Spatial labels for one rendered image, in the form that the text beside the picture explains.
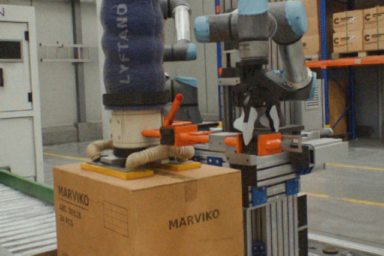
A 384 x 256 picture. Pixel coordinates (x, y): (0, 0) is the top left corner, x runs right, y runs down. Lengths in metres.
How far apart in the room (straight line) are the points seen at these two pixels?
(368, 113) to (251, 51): 9.48
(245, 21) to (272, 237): 1.40
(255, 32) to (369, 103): 9.46
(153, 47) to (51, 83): 10.37
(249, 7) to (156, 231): 0.67
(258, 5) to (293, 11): 0.46
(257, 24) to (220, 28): 0.15
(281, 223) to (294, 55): 0.94
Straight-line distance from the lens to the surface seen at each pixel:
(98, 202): 1.58
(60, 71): 12.07
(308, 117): 2.49
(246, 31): 1.21
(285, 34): 1.71
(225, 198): 1.57
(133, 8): 1.63
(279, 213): 2.43
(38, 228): 2.64
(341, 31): 9.54
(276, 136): 1.21
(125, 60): 1.61
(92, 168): 1.71
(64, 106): 12.10
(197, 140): 1.38
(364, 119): 10.69
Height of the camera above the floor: 1.22
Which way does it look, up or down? 3 degrees down
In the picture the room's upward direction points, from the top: 2 degrees counter-clockwise
